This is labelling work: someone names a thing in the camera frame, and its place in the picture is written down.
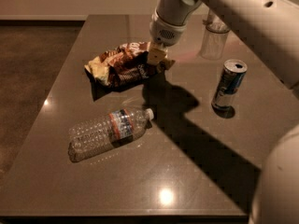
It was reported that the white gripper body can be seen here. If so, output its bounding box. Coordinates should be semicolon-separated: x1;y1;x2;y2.
149;10;187;47

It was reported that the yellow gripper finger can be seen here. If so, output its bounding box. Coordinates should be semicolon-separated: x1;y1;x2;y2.
147;42;167;65
156;58;176;73

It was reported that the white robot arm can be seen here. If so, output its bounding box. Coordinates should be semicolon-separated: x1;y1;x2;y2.
149;0;299;224

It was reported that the brown chip bag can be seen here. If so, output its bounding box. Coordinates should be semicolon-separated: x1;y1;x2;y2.
84;42;159;90

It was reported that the clear cup with utensils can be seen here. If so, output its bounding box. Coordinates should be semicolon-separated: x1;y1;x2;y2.
199;10;230;60

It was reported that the clear plastic water bottle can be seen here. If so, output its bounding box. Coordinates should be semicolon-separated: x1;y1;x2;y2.
68;107;154;162

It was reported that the silver blue energy drink can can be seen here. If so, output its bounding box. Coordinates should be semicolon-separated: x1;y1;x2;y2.
211;59;248;111

